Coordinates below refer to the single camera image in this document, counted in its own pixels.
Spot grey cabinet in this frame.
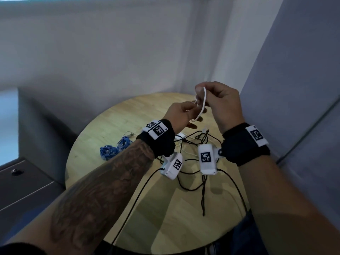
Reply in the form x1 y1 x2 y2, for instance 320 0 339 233
0 159 66 238

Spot person's left hand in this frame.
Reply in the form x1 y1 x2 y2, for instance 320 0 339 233
163 101 207 136

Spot black right wristband with marker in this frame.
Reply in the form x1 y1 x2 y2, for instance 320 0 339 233
222 122 271 167

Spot person's right hand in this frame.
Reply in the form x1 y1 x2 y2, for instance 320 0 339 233
195 81 246 135

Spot blue cable bundle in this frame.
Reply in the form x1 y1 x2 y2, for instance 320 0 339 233
117 132 134 152
100 145 119 158

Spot white cable with flat plug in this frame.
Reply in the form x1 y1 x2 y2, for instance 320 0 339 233
173 132 203 157

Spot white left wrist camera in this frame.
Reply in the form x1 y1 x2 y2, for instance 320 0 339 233
160 152 184 180

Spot black right camera cable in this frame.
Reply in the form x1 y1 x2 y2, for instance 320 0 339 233
216 168 249 214

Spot person's dark trousers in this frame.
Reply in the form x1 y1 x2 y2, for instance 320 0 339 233
210 209 269 255

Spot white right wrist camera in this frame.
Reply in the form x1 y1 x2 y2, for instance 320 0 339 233
198 144 223 176

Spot black left camera cable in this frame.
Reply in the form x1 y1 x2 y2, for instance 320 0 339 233
111 167 166 255

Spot person's black sleeve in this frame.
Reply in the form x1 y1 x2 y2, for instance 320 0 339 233
0 242 41 255

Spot black left wristband with markers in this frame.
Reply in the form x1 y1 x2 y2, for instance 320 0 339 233
136 118 176 158

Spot person's left forearm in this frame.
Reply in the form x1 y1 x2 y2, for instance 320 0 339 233
0 139 155 255

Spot black braided cable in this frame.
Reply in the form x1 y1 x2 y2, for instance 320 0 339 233
201 175 207 217

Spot person's right forearm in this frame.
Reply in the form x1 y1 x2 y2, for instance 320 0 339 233
237 154 340 255

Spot black camera cable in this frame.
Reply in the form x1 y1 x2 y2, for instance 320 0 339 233
111 167 166 255
216 168 249 214

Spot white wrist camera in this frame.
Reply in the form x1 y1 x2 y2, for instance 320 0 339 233
160 152 184 180
198 144 223 176

